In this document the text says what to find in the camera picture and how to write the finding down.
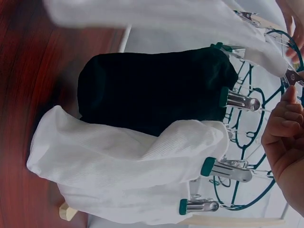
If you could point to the person's right hand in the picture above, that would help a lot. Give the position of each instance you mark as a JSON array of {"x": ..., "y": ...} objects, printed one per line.
[{"x": 285, "y": 152}]

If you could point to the person's left hand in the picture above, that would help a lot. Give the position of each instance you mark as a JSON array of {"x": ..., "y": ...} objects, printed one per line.
[{"x": 298, "y": 31}]

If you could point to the person's left fingers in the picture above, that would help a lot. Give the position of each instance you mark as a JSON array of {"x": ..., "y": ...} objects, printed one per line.
[{"x": 290, "y": 23}]

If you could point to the metal clothespin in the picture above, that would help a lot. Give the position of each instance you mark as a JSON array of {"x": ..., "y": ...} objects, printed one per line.
[{"x": 293, "y": 78}]

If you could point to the group of rack clips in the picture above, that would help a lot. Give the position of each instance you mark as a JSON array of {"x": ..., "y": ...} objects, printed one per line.
[{"x": 237, "y": 101}]

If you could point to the long white sock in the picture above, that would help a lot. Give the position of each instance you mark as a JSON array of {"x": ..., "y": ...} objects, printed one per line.
[{"x": 166, "y": 21}]

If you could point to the black sock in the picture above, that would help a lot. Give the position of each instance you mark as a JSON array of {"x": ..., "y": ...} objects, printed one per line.
[{"x": 152, "y": 90}]

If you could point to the white rod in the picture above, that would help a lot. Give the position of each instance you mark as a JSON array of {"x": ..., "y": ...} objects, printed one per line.
[{"x": 126, "y": 38}]

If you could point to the ribbed white sock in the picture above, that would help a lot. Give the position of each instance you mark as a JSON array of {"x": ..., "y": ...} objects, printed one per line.
[{"x": 107, "y": 147}]

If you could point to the plain white sock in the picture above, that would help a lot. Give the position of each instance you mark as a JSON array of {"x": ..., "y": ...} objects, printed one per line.
[{"x": 123, "y": 202}]

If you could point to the light wooden block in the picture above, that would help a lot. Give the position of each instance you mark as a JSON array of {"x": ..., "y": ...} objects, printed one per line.
[{"x": 67, "y": 212}]

